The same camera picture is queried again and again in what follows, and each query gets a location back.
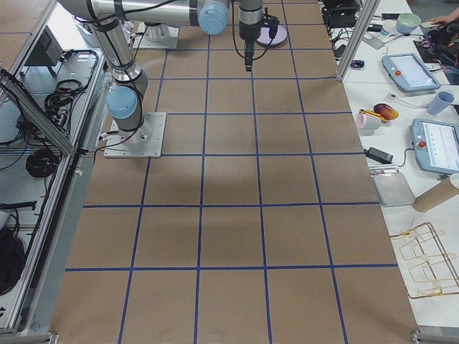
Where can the aluminium frame post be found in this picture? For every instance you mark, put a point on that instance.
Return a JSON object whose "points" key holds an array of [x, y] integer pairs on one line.
{"points": [[366, 15]]}

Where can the pink plastic cup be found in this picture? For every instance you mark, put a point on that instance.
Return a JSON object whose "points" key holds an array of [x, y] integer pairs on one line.
{"points": [[365, 121]]}

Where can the gold wire rack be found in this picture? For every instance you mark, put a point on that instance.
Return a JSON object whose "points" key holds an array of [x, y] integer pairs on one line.
{"points": [[428, 268]]}

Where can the lavender round plate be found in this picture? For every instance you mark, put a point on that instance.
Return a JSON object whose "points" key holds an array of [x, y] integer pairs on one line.
{"points": [[265, 40]]}

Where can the blue teach pendant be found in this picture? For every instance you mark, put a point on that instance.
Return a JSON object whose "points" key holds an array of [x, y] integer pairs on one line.
{"points": [[436, 145], [409, 72]]}

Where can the metal tin box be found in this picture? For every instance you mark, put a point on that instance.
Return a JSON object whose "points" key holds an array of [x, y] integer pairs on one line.
{"points": [[391, 185]]}

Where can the lower blue teach pendant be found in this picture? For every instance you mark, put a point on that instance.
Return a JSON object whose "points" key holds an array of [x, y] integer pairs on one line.
{"points": [[436, 145]]}

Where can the light blue plastic cup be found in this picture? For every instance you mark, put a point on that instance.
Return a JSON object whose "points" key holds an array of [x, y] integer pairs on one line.
{"points": [[440, 102]]}

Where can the black power adapter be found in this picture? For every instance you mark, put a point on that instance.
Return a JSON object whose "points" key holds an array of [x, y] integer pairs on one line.
{"points": [[378, 155]]}

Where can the small blue black device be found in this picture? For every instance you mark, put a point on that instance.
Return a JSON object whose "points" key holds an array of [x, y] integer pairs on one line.
{"points": [[357, 64]]}

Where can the cardboard tube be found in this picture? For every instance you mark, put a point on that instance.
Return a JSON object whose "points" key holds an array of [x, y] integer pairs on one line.
{"points": [[443, 191]]}

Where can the dark red glossy object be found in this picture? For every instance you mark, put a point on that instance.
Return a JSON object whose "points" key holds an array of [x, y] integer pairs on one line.
{"points": [[386, 111]]}

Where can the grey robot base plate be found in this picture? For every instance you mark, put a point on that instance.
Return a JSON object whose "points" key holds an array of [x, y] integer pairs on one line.
{"points": [[146, 142]]}

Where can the upper blue teach pendant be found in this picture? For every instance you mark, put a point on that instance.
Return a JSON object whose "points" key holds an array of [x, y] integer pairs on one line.
{"points": [[409, 72]]}

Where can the green white bowl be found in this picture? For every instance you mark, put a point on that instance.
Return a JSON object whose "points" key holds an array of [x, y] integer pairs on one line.
{"points": [[407, 23]]}

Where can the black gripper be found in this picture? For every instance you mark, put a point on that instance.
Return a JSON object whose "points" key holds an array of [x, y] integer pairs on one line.
{"points": [[247, 32]]}

